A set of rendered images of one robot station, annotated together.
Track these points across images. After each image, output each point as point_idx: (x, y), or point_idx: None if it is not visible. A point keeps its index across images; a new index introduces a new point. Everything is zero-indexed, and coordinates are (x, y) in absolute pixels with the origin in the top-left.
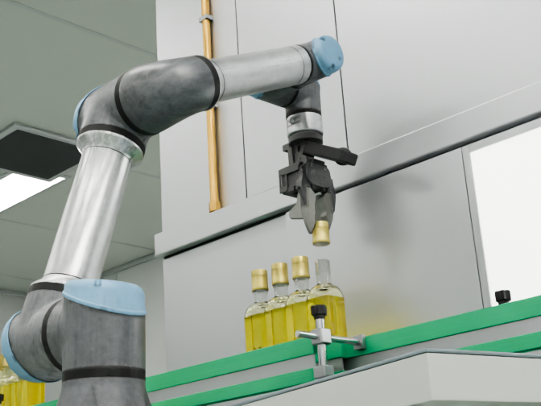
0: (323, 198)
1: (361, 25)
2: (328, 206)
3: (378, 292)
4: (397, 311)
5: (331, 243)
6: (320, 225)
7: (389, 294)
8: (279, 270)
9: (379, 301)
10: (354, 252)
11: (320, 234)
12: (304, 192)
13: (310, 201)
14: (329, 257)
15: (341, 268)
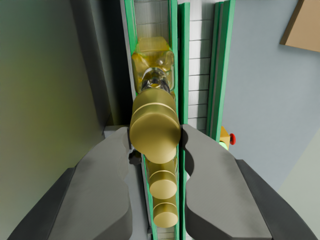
0: (128, 203)
1: None
2: (105, 176)
3: (50, 48)
4: (56, 9)
5: (22, 215)
6: (171, 111)
7: (46, 24)
8: (172, 171)
9: (56, 46)
10: (17, 131)
11: (172, 102)
12: (267, 197)
13: (217, 171)
14: (42, 193)
15: (47, 149)
